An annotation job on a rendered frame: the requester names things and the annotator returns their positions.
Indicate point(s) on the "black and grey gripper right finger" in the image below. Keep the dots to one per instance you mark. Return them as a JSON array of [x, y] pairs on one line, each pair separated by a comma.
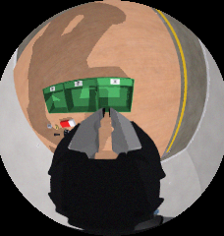
[[130, 138]]

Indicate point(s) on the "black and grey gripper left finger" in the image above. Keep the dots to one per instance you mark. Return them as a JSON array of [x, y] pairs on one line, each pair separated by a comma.
[[82, 138]]

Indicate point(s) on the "green three-compartment bin rack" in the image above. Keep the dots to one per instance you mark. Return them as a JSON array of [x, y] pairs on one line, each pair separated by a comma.
[[90, 94]]

